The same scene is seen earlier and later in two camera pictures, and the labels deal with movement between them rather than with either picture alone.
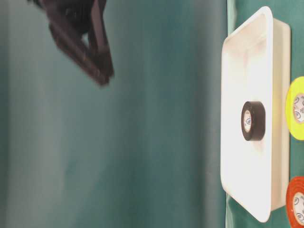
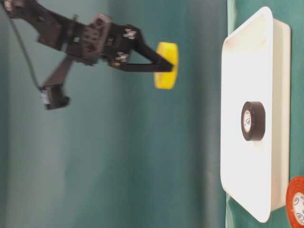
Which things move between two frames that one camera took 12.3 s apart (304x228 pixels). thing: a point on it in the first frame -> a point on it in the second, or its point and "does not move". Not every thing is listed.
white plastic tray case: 256,172 does not move
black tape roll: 253,120 does not move
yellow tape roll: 294,109 -> 167,80
